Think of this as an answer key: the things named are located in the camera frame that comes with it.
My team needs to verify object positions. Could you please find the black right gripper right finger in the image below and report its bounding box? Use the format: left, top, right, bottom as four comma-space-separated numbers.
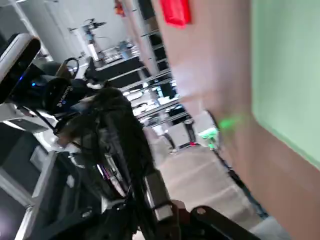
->
172, 204, 261, 240

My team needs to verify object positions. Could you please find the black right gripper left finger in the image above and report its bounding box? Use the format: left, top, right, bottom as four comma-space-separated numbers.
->
57, 199, 141, 240

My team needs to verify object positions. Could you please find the pale mint plastic tray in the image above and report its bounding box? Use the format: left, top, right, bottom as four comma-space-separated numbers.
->
250, 0, 320, 174

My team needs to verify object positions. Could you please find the black braided cable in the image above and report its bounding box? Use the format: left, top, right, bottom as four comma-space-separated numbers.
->
94, 104, 174, 240
57, 86, 133, 151

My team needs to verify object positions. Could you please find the red plastic tray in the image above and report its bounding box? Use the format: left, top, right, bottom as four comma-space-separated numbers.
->
159, 0, 192, 27

